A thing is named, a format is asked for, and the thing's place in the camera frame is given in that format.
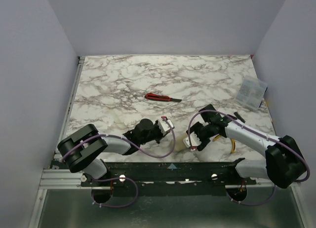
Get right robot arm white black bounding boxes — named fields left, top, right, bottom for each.
left=181, top=105, right=311, bottom=189

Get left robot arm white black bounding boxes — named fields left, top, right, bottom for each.
left=57, top=118, right=170, bottom=179

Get red black utility knife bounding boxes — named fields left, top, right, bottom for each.
left=145, top=93, right=182, bottom=102

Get black hex key holder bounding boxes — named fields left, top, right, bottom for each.
left=234, top=112, right=245, bottom=123

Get blue tape triangle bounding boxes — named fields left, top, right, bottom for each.
left=168, top=163, right=177, bottom=169

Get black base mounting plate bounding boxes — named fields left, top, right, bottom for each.
left=81, top=159, right=256, bottom=196

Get clear plastic screw box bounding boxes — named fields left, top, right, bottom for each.
left=235, top=76, right=268, bottom=111

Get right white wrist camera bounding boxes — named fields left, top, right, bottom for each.
left=182, top=133, right=201, bottom=151

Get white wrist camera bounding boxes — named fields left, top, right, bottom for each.
left=182, top=133, right=201, bottom=151
left=158, top=116, right=175, bottom=136

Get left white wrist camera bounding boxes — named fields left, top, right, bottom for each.
left=158, top=116, right=175, bottom=136

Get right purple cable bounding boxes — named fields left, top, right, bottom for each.
left=187, top=110, right=311, bottom=206

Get purple cable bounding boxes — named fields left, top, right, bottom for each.
left=60, top=118, right=177, bottom=209
left=187, top=110, right=311, bottom=206

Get yellow handled pliers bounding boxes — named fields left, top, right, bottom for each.
left=213, top=134, right=237, bottom=154

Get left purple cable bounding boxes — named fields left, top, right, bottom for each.
left=60, top=118, right=177, bottom=209

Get aluminium rail frame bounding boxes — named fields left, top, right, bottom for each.
left=30, top=55, right=303, bottom=228

